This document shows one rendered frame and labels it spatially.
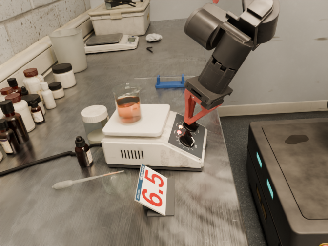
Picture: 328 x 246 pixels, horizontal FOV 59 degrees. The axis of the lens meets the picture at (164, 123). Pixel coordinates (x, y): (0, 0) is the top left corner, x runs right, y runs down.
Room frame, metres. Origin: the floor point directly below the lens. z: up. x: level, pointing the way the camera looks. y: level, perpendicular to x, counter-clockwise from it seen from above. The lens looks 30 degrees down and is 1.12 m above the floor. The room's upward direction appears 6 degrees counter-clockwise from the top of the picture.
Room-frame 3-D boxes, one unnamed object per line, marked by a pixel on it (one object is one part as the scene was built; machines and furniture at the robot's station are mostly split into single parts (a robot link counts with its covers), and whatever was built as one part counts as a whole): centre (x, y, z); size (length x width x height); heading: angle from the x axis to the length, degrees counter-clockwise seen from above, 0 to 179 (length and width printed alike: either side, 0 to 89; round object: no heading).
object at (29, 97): (0.77, 0.37, 0.78); 0.05 x 0.05 x 0.06
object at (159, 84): (0.88, -0.04, 0.77); 0.10 x 0.03 x 0.04; 79
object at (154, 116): (0.53, 0.05, 0.83); 0.12 x 0.12 x 0.01; 76
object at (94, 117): (0.60, 0.16, 0.79); 0.06 x 0.06 x 0.08
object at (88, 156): (0.51, 0.18, 0.78); 0.03 x 0.03 x 0.07
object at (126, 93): (0.52, 0.06, 0.87); 0.06 x 0.05 x 0.08; 64
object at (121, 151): (0.52, 0.03, 0.79); 0.22 x 0.13 x 0.08; 76
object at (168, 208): (0.39, 0.03, 0.77); 0.09 x 0.06 x 0.04; 174
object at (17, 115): (0.63, 0.37, 0.80); 0.04 x 0.04 x 0.11
